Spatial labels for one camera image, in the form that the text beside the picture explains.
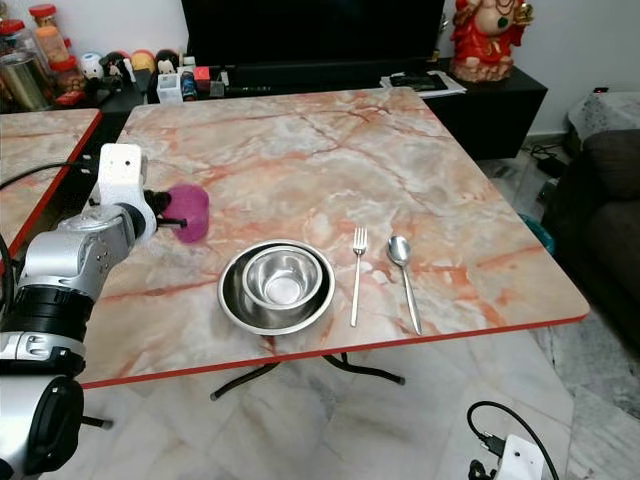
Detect pink plastic cup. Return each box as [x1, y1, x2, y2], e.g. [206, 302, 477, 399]
[164, 183, 210, 244]

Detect large steel plate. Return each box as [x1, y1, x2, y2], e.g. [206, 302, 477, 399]
[218, 239, 336, 336]

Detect white small box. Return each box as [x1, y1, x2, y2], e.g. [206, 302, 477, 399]
[157, 73, 184, 105]

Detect blue small bottle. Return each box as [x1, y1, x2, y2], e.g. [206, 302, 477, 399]
[180, 66, 200, 102]

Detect small steel bowl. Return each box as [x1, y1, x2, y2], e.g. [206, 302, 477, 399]
[241, 245, 323, 309]

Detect black-haired doll figure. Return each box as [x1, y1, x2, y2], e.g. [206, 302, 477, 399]
[153, 48, 180, 77]

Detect yellow doll figure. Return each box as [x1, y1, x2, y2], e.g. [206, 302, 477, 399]
[128, 49, 155, 85]

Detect black doll figure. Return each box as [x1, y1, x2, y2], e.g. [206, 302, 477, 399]
[102, 50, 130, 91]

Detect black metal table legs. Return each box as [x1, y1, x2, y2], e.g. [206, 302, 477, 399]
[210, 350, 407, 402]

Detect white doll figure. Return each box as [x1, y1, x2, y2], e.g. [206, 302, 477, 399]
[78, 51, 107, 85]

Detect small red-lid jar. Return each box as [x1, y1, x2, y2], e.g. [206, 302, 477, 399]
[50, 55, 84, 97]

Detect steel tumbler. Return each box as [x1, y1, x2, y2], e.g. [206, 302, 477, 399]
[1, 51, 52, 114]

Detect steel fork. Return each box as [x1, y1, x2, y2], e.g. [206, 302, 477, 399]
[350, 227, 368, 328]

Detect tall red-lid jar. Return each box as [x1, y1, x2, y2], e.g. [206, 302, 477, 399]
[28, 4, 72, 64]

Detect wide red-lid jar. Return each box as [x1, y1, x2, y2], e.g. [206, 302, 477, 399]
[0, 19, 33, 57]

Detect black television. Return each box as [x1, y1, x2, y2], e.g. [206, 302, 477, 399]
[182, 0, 446, 67]

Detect steel spoon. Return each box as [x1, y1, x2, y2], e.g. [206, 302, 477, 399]
[387, 235, 423, 336]

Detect teal bin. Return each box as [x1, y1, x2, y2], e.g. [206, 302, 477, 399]
[520, 214, 557, 253]

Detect black remote control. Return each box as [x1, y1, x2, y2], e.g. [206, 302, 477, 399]
[389, 72, 447, 90]

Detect dark sofa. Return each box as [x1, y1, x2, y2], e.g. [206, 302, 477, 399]
[554, 127, 640, 323]

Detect white papers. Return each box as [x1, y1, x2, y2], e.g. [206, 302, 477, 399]
[379, 69, 467, 99]

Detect black television cabinet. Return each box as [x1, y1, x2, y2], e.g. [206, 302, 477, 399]
[0, 60, 549, 162]

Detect red laughing figure statue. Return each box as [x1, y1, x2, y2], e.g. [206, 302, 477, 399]
[448, 0, 536, 84]

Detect grey patterned cloth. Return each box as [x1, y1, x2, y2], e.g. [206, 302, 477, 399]
[567, 91, 640, 142]

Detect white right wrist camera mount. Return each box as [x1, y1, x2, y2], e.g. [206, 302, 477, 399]
[497, 434, 547, 480]

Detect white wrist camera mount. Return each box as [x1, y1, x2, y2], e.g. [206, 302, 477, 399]
[97, 142, 157, 237]
[497, 434, 547, 480]

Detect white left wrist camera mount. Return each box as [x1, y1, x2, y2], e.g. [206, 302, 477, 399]
[97, 142, 157, 237]

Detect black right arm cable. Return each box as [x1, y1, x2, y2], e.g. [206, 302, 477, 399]
[466, 400, 562, 480]

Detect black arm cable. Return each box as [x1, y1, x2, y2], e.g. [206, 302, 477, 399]
[466, 400, 562, 480]
[0, 160, 103, 191]

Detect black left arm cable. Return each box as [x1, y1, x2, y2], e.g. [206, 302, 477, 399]
[0, 160, 103, 191]

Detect black floor cables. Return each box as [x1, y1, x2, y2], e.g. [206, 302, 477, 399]
[530, 142, 573, 179]

